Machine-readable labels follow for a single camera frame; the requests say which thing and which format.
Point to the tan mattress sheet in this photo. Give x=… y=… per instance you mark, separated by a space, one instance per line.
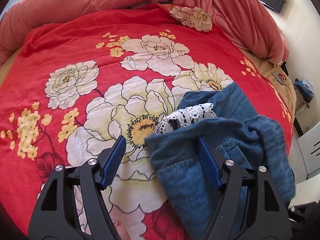
x=287 y=92

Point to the person left hand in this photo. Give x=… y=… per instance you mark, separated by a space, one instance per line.
x=123 y=234

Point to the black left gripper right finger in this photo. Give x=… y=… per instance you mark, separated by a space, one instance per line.
x=265 y=215

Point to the small remote on bed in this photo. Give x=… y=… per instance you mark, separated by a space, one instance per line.
x=280 y=78

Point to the blue denim lace-trimmed shorts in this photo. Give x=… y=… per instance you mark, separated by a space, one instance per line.
x=229 y=123

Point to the red floral bed sheet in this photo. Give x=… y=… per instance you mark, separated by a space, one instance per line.
x=77 y=86

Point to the salmon pink quilt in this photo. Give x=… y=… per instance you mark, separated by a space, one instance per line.
x=245 y=22

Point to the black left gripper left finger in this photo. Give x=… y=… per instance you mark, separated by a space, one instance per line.
x=71 y=206

